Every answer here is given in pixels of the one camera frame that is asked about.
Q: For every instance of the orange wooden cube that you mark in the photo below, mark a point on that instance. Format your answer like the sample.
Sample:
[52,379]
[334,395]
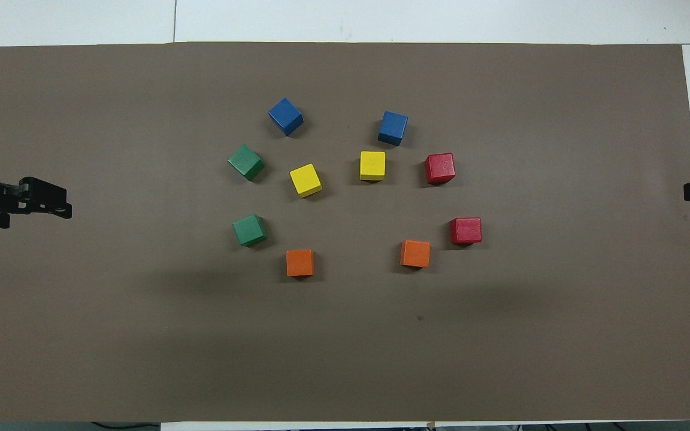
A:
[300,262]
[415,253]

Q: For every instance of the blue wooden cube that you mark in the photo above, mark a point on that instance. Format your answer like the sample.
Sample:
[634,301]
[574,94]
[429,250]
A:
[393,127]
[286,117]

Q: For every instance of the yellow wooden cube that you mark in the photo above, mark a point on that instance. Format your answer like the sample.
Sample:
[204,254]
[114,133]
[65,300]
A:
[372,164]
[305,179]

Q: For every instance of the green wooden cube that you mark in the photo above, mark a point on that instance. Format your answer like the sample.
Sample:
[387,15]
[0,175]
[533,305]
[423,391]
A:
[249,229]
[245,160]

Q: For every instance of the brown paper table mat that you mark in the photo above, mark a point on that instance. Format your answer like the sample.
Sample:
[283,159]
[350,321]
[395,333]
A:
[345,347]

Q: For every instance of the red wooden cube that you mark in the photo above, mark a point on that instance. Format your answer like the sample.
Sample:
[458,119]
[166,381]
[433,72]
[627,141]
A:
[440,167]
[465,230]

